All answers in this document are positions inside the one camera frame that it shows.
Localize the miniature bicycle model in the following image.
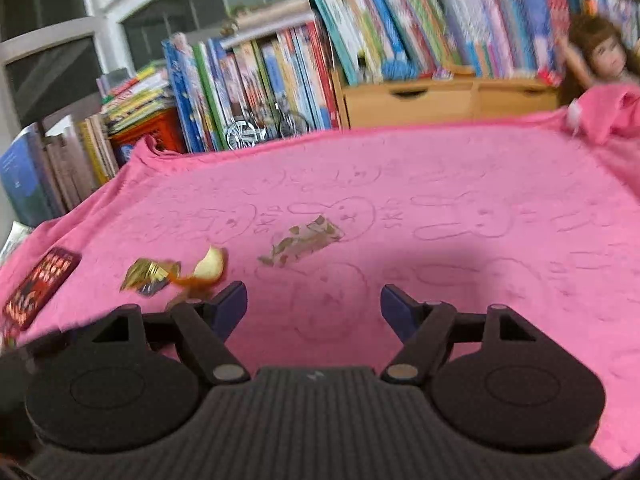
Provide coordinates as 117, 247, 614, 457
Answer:
222, 97, 312, 151

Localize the blue yarn ball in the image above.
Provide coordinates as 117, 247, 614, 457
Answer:
381, 57, 421, 82

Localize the large orange peel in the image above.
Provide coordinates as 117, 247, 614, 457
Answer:
166, 245, 229, 312

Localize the row of upright children's books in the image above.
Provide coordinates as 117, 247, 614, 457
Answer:
161, 20, 342, 154

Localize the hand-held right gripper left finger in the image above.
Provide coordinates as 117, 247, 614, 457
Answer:
92, 281, 251, 387

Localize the row of brown hardcover books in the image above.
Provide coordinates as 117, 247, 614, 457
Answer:
0, 115, 119, 229

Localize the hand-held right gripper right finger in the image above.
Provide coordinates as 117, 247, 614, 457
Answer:
380, 284, 538, 386

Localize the brown-haired doll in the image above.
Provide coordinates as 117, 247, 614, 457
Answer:
556, 14, 640, 107

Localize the white plastic bag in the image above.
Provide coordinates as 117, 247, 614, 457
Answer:
0, 220, 34, 267

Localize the stack of flat books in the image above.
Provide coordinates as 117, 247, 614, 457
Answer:
97, 60, 174, 137

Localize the white window frame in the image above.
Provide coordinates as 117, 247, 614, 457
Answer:
0, 0, 321, 127

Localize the small pink towel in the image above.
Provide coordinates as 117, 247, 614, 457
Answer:
566, 84, 640, 144

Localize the pink rabbit-print blanket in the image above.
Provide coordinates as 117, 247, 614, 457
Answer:
0, 110, 640, 468

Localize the row of thin picture books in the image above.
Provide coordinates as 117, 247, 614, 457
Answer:
301, 0, 587, 87

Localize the dark red packet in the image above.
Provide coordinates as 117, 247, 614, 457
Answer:
2, 247, 83, 332

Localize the crumpled gold candy wrapper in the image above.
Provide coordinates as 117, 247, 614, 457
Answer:
120, 258, 182, 297

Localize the wooden drawer box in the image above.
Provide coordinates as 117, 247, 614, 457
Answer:
331, 67, 564, 131

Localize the red plastic crate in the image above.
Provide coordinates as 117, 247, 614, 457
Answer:
108, 109, 187, 167

